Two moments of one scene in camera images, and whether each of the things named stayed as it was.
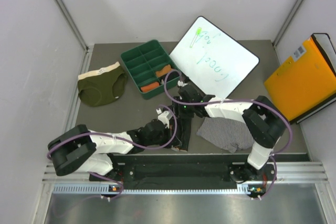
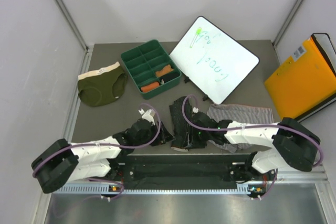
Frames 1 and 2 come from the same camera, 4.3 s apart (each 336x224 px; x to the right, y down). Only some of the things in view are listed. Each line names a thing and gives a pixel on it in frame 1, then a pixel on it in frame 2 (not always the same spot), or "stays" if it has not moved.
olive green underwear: (103, 86) stays
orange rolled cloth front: (146, 88) stays
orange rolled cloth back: (165, 71) stays
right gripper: (177, 109) → (192, 141)
